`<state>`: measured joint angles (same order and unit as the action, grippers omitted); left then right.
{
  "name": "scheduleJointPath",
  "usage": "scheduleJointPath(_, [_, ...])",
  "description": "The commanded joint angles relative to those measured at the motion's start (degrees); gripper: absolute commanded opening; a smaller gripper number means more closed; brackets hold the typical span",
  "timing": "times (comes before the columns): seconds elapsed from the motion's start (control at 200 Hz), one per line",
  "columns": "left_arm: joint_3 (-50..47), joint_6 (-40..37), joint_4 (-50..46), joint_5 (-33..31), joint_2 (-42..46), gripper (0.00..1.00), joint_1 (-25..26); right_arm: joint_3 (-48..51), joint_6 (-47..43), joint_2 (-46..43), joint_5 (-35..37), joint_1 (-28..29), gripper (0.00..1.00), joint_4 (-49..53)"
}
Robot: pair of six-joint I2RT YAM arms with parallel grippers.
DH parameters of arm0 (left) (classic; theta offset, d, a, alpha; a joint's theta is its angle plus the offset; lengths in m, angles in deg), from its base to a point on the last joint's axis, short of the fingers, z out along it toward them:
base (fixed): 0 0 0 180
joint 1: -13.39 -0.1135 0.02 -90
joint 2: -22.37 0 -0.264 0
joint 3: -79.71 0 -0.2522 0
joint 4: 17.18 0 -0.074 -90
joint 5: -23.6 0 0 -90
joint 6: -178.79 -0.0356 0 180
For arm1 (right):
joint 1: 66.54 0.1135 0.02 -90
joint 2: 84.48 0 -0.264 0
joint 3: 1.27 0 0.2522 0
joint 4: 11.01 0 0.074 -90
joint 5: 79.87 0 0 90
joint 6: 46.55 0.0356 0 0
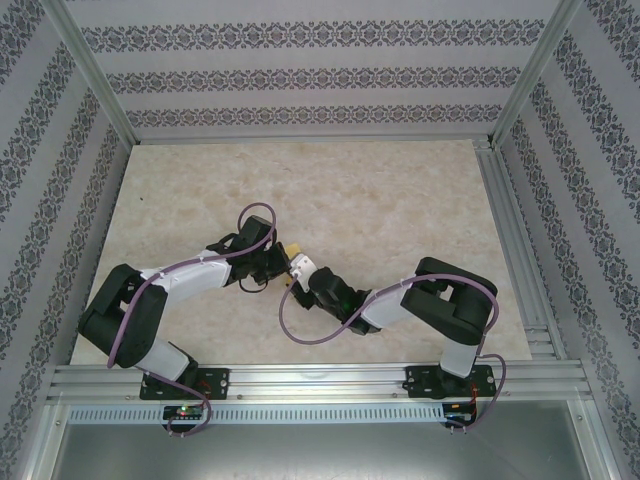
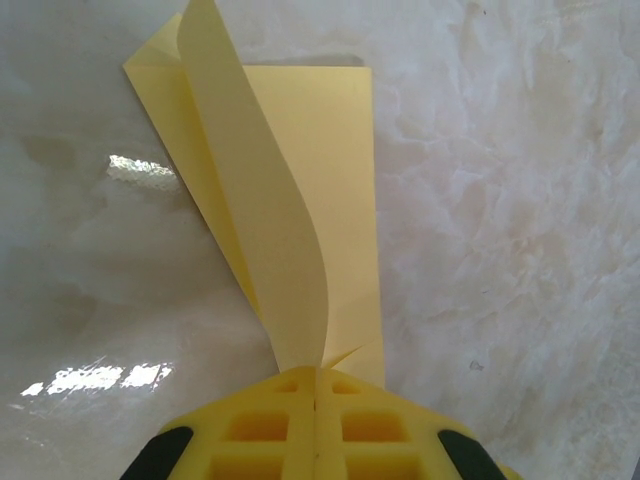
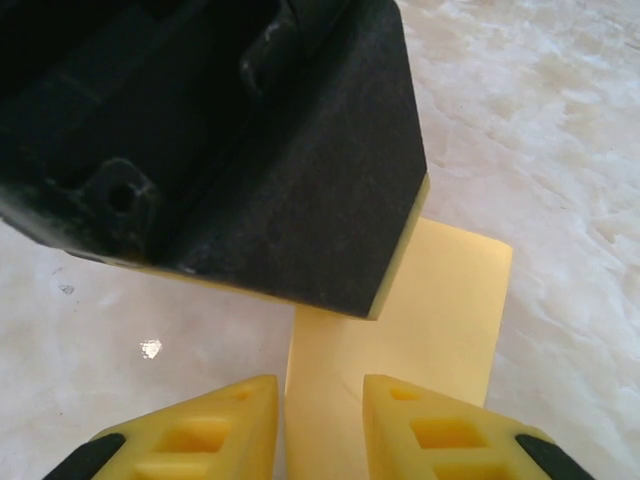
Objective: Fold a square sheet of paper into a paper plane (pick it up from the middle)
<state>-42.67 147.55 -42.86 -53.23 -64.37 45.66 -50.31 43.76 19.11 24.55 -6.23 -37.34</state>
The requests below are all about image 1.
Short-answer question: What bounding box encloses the yellow paper sheet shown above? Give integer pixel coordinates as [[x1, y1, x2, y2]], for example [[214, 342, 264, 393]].
[[282, 242, 303, 289]]

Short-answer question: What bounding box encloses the grey metal tray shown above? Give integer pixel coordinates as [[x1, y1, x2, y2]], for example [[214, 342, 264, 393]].
[[49, 422, 609, 480]]

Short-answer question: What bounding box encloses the controller board with green light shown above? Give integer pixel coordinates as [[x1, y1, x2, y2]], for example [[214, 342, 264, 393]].
[[163, 405, 204, 420]]

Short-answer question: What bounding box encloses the small controller board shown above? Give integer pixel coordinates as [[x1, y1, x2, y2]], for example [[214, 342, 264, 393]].
[[444, 402, 476, 424]]

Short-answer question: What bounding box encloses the aluminium mounting rail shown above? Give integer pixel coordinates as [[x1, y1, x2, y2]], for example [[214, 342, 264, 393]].
[[47, 363, 594, 404]]

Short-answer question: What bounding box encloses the slotted grey cable duct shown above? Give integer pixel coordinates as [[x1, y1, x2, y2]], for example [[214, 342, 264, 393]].
[[67, 402, 446, 424]]

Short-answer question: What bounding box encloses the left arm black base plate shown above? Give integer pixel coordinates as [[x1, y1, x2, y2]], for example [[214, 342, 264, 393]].
[[141, 367, 231, 401]]

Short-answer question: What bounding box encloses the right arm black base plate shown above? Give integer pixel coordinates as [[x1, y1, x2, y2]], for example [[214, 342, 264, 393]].
[[405, 364, 496, 400]]

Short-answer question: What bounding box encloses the aluminium side rail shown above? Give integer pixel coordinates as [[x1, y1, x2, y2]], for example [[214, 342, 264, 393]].
[[472, 138, 569, 362]]

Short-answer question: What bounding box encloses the aluminium frame post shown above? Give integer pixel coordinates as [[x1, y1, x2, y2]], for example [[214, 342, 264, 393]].
[[487, 0, 584, 149], [43, 0, 139, 147]]

